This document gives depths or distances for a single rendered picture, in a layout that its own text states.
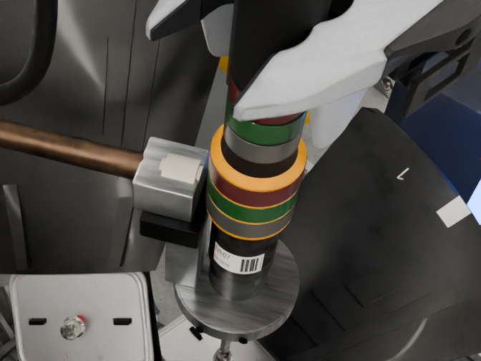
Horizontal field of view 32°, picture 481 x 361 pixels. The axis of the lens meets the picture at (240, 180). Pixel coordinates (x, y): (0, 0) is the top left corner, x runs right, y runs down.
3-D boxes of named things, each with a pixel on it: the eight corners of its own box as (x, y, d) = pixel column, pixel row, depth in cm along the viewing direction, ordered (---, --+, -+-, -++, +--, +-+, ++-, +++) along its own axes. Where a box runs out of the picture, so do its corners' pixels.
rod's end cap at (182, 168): (154, 175, 39) (196, 185, 39) (167, 143, 40) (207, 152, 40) (154, 200, 40) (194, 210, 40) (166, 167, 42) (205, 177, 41)
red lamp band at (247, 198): (197, 194, 37) (198, 178, 36) (221, 122, 40) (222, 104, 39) (293, 218, 37) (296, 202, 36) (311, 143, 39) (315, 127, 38)
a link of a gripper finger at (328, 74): (285, 234, 31) (411, 97, 36) (310, 134, 26) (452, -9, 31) (220, 188, 32) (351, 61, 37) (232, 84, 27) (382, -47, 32)
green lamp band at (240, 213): (196, 210, 38) (197, 195, 37) (219, 139, 41) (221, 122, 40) (288, 233, 38) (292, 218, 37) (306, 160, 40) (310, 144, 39)
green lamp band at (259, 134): (216, 134, 34) (218, 114, 33) (235, 76, 36) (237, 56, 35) (296, 153, 34) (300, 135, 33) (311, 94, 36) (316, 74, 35)
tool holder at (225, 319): (122, 316, 46) (117, 218, 38) (159, 213, 50) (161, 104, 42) (283, 357, 45) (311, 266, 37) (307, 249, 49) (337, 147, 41)
